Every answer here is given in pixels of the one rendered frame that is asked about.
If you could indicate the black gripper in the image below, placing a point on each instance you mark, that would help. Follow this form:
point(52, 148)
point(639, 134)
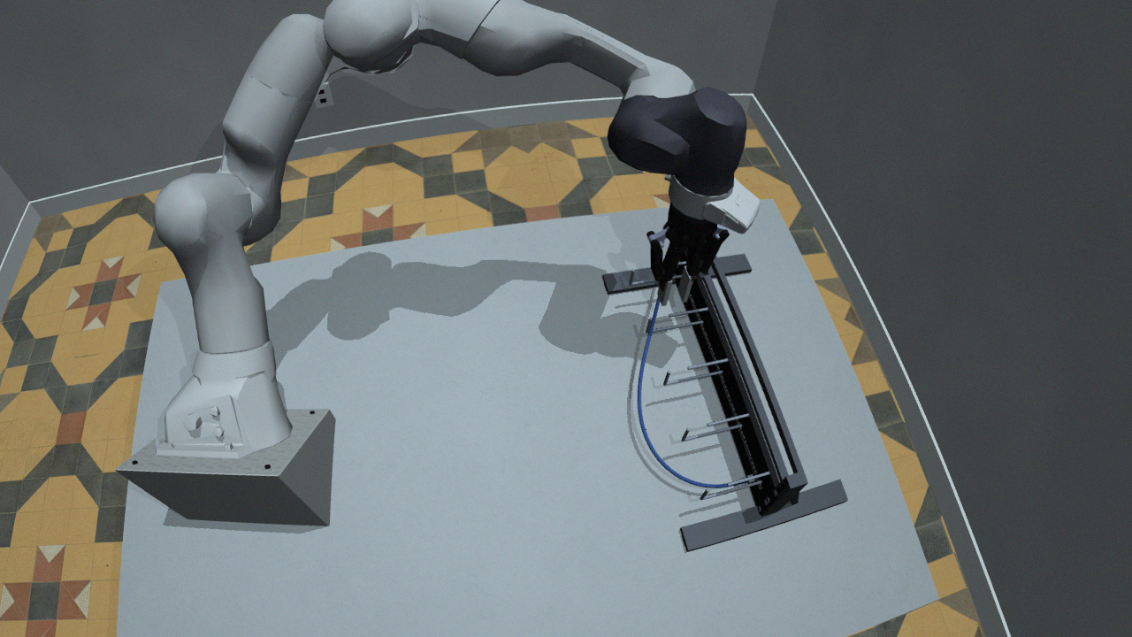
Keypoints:
point(677, 224)

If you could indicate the blue cable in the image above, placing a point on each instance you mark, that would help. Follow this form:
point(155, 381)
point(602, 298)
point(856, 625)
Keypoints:
point(640, 411)

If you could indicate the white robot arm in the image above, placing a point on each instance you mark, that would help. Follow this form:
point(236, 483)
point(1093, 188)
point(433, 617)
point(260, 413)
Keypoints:
point(231, 405)

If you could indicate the black patch panel rack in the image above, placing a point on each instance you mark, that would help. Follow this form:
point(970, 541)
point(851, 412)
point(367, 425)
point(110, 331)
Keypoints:
point(775, 502)

